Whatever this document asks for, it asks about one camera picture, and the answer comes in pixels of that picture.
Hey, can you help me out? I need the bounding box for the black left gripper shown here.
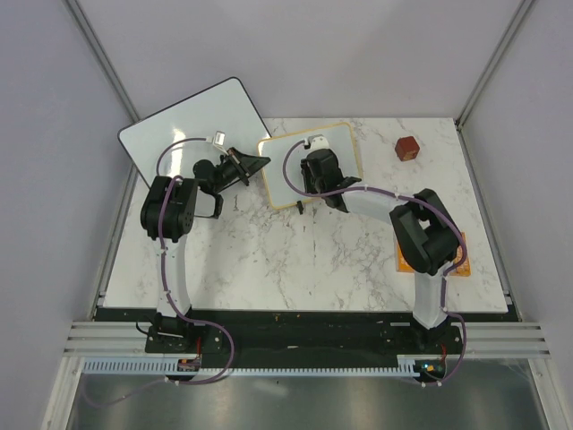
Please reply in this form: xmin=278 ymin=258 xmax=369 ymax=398
xmin=213 ymin=148 xmax=271 ymax=193

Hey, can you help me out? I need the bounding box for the yellow framed small whiteboard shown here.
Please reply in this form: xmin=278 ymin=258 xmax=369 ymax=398
xmin=257 ymin=122 xmax=363 ymax=210

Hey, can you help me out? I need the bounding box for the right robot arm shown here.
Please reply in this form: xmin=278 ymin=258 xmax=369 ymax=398
xmin=300 ymin=144 xmax=466 ymax=353

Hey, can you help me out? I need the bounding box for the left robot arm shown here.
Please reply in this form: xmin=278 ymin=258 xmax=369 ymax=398
xmin=140 ymin=148 xmax=270 ymax=352

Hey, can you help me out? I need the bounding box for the black whiteboard foot stand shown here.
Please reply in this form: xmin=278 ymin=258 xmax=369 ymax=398
xmin=295 ymin=201 xmax=304 ymax=215

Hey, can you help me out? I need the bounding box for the large black framed whiteboard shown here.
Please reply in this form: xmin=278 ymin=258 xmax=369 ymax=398
xmin=118 ymin=77 xmax=270 ymax=185

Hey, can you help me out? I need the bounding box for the red wooden cube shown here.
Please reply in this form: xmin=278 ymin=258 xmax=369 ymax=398
xmin=395 ymin=136 xmax=420 ymax=162

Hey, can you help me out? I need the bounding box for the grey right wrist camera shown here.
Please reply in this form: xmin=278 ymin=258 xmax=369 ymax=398
xmin=303 ymin=134 xmax=330 ymax=151

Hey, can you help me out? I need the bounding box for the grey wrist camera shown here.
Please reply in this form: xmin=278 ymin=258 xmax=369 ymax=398
xmin=211 ymin=131 xmax=225 ymax=148
xmin=303 ymin=134 xmax=330 ymax=151

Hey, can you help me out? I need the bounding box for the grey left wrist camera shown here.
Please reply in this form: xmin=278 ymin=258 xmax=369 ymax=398
xmin=211 ymin=131 xmax=225 ymax=148

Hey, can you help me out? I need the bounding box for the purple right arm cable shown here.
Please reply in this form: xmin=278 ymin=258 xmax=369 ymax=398
xmin=285 ymin=139 xmax=469 ymax=389

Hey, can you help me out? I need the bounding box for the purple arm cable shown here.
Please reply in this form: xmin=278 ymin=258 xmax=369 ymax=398
xmin=285 ymin=139 xmax=469 ymax=389
xmin=82 ymin=136 xmax=236 ymax=408

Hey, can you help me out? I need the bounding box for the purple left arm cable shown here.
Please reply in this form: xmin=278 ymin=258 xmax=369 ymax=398
xmin=82 ymin=136 xmax=236 ymax=408

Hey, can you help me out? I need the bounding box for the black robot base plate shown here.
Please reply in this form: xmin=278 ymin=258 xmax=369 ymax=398
xmin=145 ymin=310 xmax=462 ymax=368

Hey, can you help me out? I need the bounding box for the light blue cable duct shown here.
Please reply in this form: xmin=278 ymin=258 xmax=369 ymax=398
xmin=81 ymin=357 xmax=420 ymax=377

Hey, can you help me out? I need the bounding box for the aluminium rail frame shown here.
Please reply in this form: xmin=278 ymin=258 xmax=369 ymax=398
xmin=39 ymin=0 xmax=560 ymax=430

